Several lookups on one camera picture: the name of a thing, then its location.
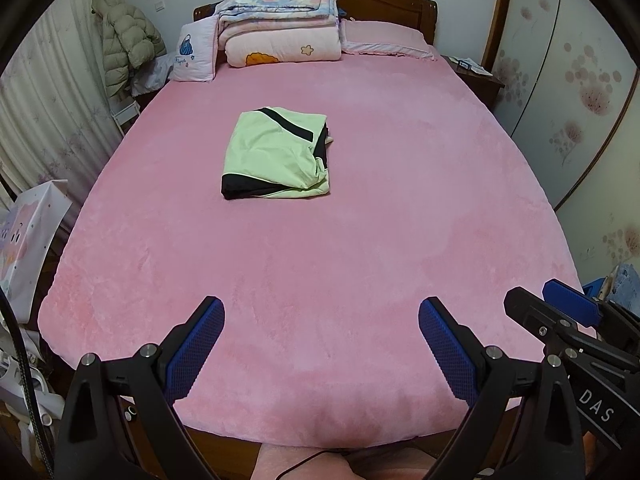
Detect pink pillow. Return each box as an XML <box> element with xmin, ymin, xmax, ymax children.
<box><xmin>340</xmin><ymin>19</ymin><xmax>438</xmax><ymax>61</ymax></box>

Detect floral print wardrobe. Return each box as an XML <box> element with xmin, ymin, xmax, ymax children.
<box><xmin>482</xmin><ymin>0</ymin><xmax>640</xmax><ymax>291</ymax></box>

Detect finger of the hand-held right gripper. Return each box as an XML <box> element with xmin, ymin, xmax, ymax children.
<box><xmin>502</xmin><ymin>286</ymin><xmax>582</xmax><ymax>362</ymax></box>
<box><xmin>542</xmin><ymin>278</ymin><xmax>627</xmax><ymax>328</ymax></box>

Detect pale floral curtain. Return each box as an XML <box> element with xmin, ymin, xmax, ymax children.
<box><xmin>0</xmin><ymin>5</ymin><xmax>126</xmax><ymax>201</ymax></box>

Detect papers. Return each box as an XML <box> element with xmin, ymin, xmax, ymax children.
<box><xmin>450</xmin><ymin>55</ymin><xmax>493</xmax><ymax>77</ymax></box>

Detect person's legs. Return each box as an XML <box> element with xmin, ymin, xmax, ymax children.
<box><xmin>250</xmin><ymin>442</ymin><xmax>441</xmax><ymax>480</ymax></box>

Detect white plastic stand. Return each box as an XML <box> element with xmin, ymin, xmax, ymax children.
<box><xmin>0</xmin><ymin>330</ymin><xmax>68</xmax><ymax>461</ymax></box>

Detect pale lavender cloth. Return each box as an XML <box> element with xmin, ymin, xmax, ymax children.
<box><xmin>131</xmin><ymin>55</ymin><xmax>173</xmax><ymax>96</ymax></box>

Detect blue jeans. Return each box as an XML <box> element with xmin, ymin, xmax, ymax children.
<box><xmin>607</xmin><ymin>262</ymin><xmax>640</xmax><ymax>311</ymax></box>

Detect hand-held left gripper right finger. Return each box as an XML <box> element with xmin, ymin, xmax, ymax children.
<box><xmin>417</xmin><ymin>296</ymin><xmax>586</xmax><ymax>480</ymax></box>

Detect wooden headboard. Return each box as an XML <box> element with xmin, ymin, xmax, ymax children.
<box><xmin>192</xmin><ymin>0</ymin><xmax>440</xmax><ymax>53</ymax></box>

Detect white cushion with bag print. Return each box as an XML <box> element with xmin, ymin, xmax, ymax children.
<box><xmin>169</xmin><ymin>14</ymin><xmax>221</xmax><ymax>82</ymax></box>

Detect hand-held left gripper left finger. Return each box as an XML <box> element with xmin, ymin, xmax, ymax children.
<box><xmin>52</xmin><ymin>295</ymin><xmax>226</xmax><ymax>480</ymax></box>

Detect thin black cable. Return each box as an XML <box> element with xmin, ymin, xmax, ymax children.
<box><xmin>279</xmin><ymin>451</ymin><xmax>353</xmax><ymax>480</ymax></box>

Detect bed with pink sheet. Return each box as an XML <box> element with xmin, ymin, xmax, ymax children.
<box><xmin>37</xmin><ymin>55</ymin><xmax>598</xmax><ymax>456</ymax></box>

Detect wooden nightstand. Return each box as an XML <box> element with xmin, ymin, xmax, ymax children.
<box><xmin>440</xmin><ymin>54</ymin><xmax>506</xmax><ymax>111</ymax></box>

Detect green and black hooded jacket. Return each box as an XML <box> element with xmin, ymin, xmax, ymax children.
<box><xmin>221</xmin><ymin>106</ymin><xmax>335</xmax><ymax>201</ymax></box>

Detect beige puffer jacket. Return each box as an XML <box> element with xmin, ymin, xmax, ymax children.
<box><xmin>91</xmin><ymin>0</ymin><xmax>167</xmax><ymax>98</ymax></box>

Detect white chair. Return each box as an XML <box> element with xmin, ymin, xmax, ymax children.
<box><xmin>112</xmin><ymin>100</ymin><xmax>142</xmax><ymax>137</ymax></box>

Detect black braided cable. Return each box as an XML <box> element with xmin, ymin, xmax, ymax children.
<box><xmin>0</xmin><ymin>290</ymin><xmax>56</xmax><ymax>480</ymax></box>

